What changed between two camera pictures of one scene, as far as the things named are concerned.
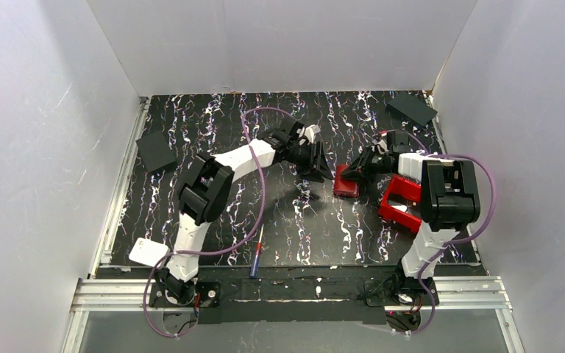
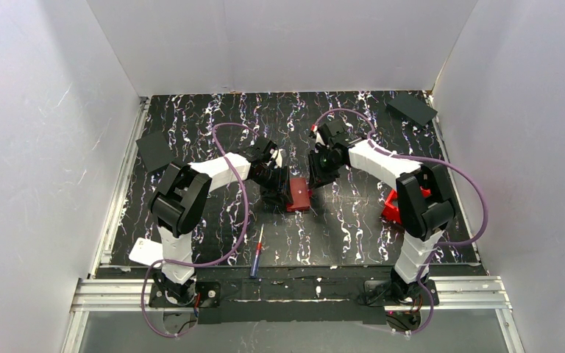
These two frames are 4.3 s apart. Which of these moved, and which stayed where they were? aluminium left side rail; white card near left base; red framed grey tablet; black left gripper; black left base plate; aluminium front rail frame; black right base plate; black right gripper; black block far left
Moved: black right gripper; red framed grey tablet; black left gripper
Stayed: aluminium left side rail; white card near left base; black right base plate; aluminium front rail frame; black left base plate; black block far left
